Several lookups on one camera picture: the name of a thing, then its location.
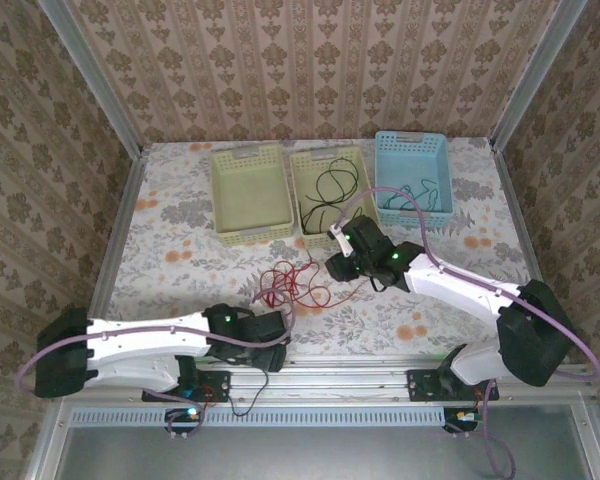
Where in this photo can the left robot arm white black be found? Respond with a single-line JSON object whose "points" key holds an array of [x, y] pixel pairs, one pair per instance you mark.
{"points": [[140, 350]]}

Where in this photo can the aluminium mounting rail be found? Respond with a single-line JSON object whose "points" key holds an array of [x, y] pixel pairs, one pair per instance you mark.
{"points": [[330, 380]]}

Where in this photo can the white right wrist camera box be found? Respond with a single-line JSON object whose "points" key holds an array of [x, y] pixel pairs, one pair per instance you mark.
{"points": [[341, 239]]}

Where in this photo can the small controller board with lights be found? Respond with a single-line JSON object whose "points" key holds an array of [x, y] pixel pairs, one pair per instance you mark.
{"points": [[185, 415], [462, 417]]}

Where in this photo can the floral printed tablecloth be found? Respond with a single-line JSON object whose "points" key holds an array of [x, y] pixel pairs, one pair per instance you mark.
{"points": [[190, 280]]}

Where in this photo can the cream perforated plastic basket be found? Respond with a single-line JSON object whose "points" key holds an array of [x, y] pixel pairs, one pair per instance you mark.
{"points": [[305, 180]]}

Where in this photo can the yellow-green perforated plastic basket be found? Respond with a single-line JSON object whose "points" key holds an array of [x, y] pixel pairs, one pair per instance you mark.
{"points": [[250, 195]]}

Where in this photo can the aluminium frame post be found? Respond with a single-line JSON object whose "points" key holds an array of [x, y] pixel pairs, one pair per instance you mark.
{"points": [[95, 80], [540, 75]]}

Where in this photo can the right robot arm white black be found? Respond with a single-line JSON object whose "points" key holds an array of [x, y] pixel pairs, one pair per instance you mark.
{"points": [[460, 290]]}

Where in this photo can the grey metal panel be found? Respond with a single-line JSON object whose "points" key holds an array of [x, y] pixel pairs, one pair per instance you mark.
{"points": [[305, 452]]}

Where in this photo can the light blue perforated plastic basket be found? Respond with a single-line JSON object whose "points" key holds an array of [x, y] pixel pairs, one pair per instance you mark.
{"points": [[410, 165]]}

